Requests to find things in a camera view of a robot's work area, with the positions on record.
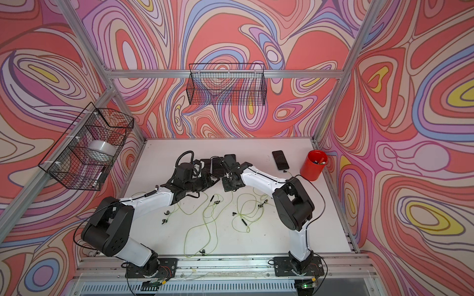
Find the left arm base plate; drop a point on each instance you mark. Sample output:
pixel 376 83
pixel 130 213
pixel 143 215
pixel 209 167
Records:
pixel 163 269

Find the black phone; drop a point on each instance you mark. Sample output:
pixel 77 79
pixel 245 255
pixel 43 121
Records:
pixel 217 168
pixel 280 160
pixel 229 161

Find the white tape roll in basket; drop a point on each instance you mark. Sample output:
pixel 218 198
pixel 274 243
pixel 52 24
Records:
pixel 101 151

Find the black wire basket on back wall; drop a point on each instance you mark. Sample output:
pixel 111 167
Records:
pixel 227 84

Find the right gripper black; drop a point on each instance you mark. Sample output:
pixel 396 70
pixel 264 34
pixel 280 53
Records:
pixel 226 186

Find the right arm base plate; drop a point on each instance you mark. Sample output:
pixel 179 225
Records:
pixel 288 266

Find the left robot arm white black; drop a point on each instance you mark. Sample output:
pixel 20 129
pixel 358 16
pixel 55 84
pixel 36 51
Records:
pixel 108 229

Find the red cylindrical cup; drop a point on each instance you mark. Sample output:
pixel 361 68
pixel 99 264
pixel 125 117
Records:
pixel 313 165

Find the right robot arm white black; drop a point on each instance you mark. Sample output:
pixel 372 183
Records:
pixel 292 202

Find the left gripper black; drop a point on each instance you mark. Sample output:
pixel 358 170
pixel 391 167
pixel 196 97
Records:
pixel 208 184

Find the black wire basket on left wall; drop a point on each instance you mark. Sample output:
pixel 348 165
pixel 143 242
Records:
pixel 71 166

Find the black wire basket on wall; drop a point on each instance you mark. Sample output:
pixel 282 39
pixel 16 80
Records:
pixel 227 84
pixel 71 166

